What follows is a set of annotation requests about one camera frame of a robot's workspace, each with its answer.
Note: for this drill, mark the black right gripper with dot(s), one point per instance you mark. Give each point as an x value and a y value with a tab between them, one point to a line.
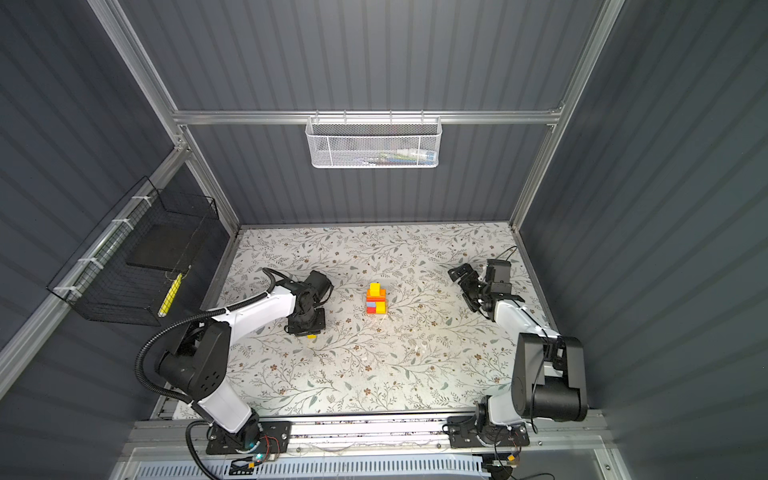
466	284

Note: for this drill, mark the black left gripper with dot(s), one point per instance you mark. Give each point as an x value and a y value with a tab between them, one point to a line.
321	324

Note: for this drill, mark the orange block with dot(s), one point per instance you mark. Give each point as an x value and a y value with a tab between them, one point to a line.
379	296

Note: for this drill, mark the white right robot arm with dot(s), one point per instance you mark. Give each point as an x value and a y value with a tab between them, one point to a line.
548	375

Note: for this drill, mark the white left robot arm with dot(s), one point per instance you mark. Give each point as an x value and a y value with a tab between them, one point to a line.
197	363

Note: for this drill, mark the pens in white basket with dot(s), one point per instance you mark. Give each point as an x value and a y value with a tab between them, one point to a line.
409	157

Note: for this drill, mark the yellow marker pen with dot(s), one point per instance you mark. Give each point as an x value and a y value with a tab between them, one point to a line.
170	296

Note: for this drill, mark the black flat pad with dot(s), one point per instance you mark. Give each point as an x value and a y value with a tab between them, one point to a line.
167	248

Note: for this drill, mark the white perforated vent panel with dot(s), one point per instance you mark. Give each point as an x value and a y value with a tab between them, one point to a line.
440	466

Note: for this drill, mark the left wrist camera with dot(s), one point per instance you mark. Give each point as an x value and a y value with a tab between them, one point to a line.
320	287

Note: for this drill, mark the aluminium mounting rail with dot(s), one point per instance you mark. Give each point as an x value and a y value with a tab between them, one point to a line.
409	432

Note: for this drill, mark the white wire mesh basket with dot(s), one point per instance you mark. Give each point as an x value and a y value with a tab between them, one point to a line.
337	145

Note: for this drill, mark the black wire basket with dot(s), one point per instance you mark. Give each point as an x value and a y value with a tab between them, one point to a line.
133	271

